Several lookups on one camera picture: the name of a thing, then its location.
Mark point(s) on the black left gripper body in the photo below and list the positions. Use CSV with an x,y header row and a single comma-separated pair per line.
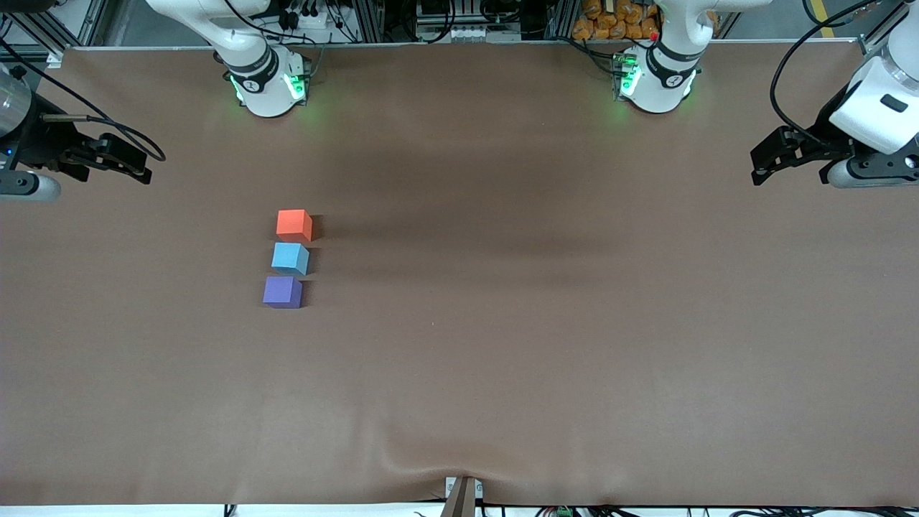
x,y
824,134

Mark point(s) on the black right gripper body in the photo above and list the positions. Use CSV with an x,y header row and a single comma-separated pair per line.
x,y
37,143

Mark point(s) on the blue foam block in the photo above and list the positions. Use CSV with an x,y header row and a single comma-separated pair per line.
x,y
289,257

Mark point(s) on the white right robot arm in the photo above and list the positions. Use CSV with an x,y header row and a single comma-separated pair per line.
x,y
266,100

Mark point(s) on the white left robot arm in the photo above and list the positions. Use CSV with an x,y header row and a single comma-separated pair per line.
x,y
660,93

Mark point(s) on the orange foam block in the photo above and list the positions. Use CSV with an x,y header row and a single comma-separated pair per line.
x,y
293,225

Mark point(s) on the purple foam block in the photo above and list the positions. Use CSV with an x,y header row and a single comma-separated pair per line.
x,y
280,292

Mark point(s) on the orange packaged items pile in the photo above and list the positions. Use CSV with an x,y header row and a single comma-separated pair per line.
x,y
610,29

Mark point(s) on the white power strip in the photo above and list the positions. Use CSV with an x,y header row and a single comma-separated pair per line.
x,y
301,21
467,33

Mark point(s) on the brown table mat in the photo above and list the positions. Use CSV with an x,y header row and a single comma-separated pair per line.
x,y
502,359

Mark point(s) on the aluminium frame profile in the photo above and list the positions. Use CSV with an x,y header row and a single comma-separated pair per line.
x,y
39,25

